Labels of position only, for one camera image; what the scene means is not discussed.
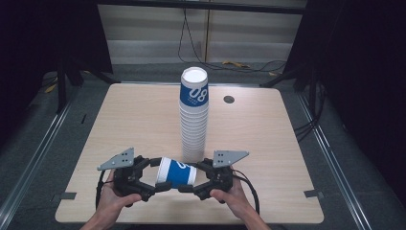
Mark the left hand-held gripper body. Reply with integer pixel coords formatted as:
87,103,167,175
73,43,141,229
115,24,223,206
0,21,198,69
97,146,158,202

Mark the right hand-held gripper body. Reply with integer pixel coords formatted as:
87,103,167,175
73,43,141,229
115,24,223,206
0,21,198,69
192,149,250,202

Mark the blue and white paper cup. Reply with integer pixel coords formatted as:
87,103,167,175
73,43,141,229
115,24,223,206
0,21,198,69
154,155,198,191

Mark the stack of white paper cups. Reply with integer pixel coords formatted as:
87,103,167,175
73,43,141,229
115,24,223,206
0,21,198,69
178,66,211,164

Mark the person's right hand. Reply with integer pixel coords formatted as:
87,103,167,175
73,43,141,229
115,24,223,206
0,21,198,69
209,167,257,222

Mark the person's left hand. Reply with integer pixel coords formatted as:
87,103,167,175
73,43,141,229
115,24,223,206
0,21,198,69
95,170,144,225

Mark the grey tape strip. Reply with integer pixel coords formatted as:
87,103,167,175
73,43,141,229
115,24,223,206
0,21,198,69
303,189,325,199
52,192,78,202

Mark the black metal stand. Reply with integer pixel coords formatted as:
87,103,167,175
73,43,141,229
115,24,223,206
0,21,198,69
56,59,69,114

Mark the black curtain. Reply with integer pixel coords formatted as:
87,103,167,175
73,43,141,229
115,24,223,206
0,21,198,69
0,0,113,143
282,0,406,207

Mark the black horizontal metal bar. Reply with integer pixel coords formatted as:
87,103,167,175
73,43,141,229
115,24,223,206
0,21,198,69
96,0,308,15

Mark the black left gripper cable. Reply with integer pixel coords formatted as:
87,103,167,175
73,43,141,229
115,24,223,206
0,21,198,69
95,170,108,213

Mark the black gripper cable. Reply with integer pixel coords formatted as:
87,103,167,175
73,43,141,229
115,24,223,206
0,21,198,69
95,170,108,213
232,170,260,216

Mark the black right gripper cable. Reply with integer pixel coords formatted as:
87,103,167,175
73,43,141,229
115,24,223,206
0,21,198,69
232,170,260,216

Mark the metal floor rail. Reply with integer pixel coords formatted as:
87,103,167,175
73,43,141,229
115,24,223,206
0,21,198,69
0,94,76,222
296,91,373,230

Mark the bundle of black cables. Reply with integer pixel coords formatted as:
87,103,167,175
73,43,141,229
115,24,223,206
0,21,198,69
293,80,327,142

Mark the black floor cable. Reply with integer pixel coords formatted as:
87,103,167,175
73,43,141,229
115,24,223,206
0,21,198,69
205,59,287,75

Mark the black hanging wall cable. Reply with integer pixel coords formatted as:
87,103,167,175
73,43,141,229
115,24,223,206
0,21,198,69
177,7,209,66

